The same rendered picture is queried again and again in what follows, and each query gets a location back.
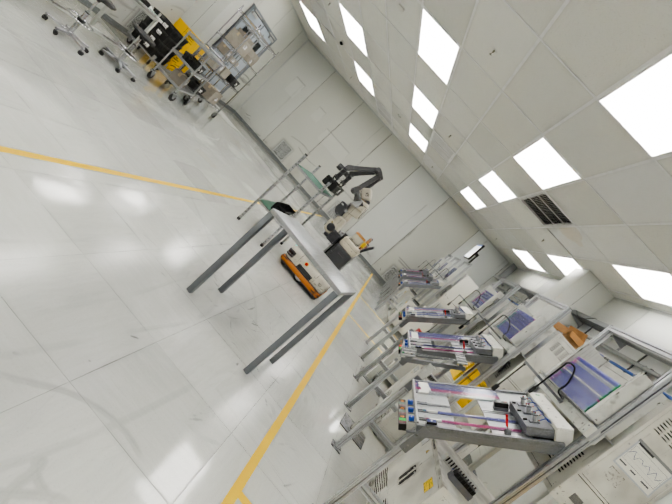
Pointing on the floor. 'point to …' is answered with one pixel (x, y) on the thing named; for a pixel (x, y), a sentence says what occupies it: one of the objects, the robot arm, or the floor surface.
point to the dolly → (162, 36)
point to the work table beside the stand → (310, 261)
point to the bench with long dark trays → (107, 26)
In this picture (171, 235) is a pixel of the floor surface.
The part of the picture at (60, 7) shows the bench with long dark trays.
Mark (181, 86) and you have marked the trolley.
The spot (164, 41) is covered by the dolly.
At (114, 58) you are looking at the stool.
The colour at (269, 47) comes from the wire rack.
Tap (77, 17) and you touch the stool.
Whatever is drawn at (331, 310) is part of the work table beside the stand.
